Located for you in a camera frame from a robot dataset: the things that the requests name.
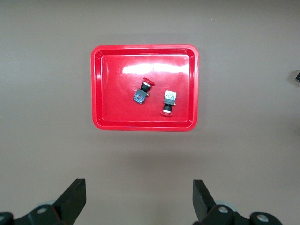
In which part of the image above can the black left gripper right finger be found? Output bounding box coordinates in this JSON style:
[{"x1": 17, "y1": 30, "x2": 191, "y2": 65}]
[{"x1": 193, "y1": 179, "x2": 282, "y2": 225}]

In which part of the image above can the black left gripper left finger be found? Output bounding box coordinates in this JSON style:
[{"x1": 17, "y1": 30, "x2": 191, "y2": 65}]
[{"x1": 0, "y1": 178, "x2": 87, "y2": 225}]

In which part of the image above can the red push button switch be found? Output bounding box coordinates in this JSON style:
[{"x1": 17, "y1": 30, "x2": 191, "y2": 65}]
[
  {"x1": 160, "y1": 90, "x2": 178, "y2": 117},
  {"x1": 133, "y1": 77, "x2": 156, "y2": 105}
]

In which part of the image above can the red plastic tray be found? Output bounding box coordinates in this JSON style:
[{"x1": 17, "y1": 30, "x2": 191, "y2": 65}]
[{"x1": 90, "y1": 44, "x2": 200, "y2": 132}]

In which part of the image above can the brown table cover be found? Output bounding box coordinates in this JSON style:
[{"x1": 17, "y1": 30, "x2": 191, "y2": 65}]
[{"x1": 0, "y1": 0, "x2": 300, "y2": 225}]

